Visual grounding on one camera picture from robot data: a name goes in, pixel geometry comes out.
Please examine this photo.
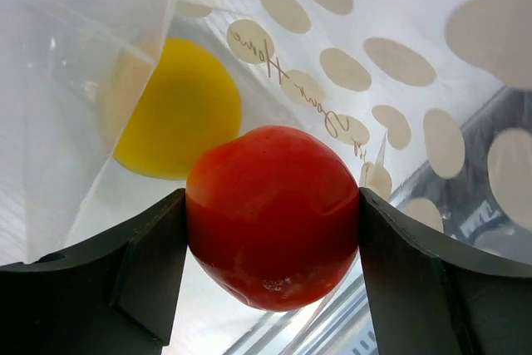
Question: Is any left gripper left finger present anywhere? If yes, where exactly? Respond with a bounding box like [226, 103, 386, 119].
[1, 190, 187, 354]

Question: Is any clear zip top bag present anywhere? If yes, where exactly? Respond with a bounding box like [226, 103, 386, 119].
[1, 0, 531, 354]

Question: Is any fake yellow lemon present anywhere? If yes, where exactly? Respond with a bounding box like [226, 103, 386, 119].
[100, 37, 243, 180]

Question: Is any fake red apple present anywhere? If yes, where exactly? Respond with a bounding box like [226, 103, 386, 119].
[185, 126, 360, 312]

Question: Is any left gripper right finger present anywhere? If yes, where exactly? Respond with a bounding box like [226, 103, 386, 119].
[359, 188, 531, 354]

